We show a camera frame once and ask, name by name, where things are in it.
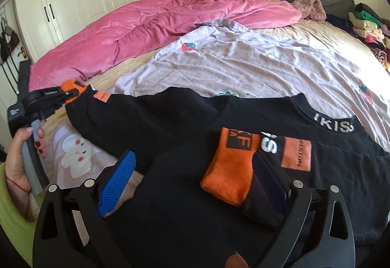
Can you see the pink quilt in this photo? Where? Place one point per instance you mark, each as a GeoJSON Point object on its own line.
{"type": "Point", "coordinates": [137, 21]}

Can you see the person's right hand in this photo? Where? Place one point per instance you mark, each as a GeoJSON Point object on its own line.
{"type": "Point", "coordinates": [235, 261]}

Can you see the pink fluffy cloth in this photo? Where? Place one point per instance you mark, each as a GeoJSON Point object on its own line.
{"type": "Point", "coordinates": [309, 7]}

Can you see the person's left forearm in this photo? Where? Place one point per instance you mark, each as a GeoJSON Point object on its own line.
{"type": "Point", "coordinates": [9, 204]}

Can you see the person's left hand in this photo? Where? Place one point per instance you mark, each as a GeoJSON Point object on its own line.
{"type": "Point", "coordinates": [15, 161]}

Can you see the black sweater with orange cuffs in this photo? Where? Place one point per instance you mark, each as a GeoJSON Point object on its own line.
{"type": "Point", "coordinates": [182, 134]}

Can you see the dark navy clothes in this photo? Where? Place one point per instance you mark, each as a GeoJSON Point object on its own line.
{"type": "Point", "coordinates": [338, 22]}

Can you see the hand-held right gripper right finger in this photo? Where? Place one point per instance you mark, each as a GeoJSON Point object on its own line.
{"type": "Point", "coordinates": [271, 185]}

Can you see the lilac strawberry printed blanket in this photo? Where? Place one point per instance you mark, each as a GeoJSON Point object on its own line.
{"type": "Point", "coordinates": [243, 66]}

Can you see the hanging handbags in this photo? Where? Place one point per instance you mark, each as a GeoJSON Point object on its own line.
{"type": "Point", "coordinates": [7, 42]}

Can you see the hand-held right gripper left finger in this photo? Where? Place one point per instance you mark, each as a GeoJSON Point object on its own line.
{"type": "Point", "coordinates": [117, 182]}

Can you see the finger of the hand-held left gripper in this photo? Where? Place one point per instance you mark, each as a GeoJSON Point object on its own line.
{"type": "Point", "coordinates": [76, 91]}

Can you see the pile of folded clothes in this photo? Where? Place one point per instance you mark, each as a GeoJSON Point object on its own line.
{"type": "Point", "coordinates": [368, 30]}

